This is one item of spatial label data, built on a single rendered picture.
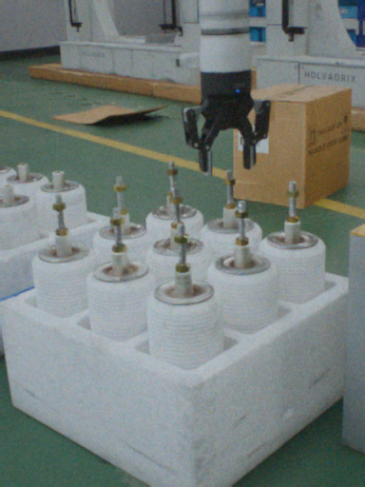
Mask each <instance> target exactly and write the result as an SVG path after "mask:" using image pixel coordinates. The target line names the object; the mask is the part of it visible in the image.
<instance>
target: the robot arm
mask: <svg viewBox="0 0 365 487"><path fill-rule="evenodd" d="M200 23H201V41H200V52H193V53H192V52H191V53H183V54H182V55H181V56H180V67H181V68H200V77H201V95H202V98H201V102H200V104H199V105H198V106H196V107H183V108H182V123H183V131H184V137H185V143H186V144H187V146H190V147H192V148H194V149H197V150H198V151H199V168H200V171H202V173H204V174H205V175H207V177H210V175H212V152H211V151H210V149H211V146H212V144H213V142H214V139H215V138H216V137H217V136H218V133H219V131H225V130H227V129H229V127H231V129H237V130H238V132H239V133H240V135H241V137H242V139H243V141H244V144H242V159H243V168H245V169H247V170H251V169H253V168H254V165H255V164H256V161H257V156H256V145H257V142H258V141H260V140H265V139H267V138H268V133H269V122H270V112H271V102H270V101H268V100H263V99H258V100H253V98H252V94H251V93H250V91H252V69H251V46H250V38H249V0H200ZM252 108H254V112H255V113H256V119H255V130H254V129H253V126H252V124H251V122H249V120H248V118H247V116H248V114H249V113H251V110H252ZM200 114H201V115H202V116H203V118H205V119H206V120H205V123H203V125H202V130H201V133H202V134H201V136H200V139H199V135H198V128H197V121H198V120H199V115H200ZM253 130H254V131H253Z"/></svg>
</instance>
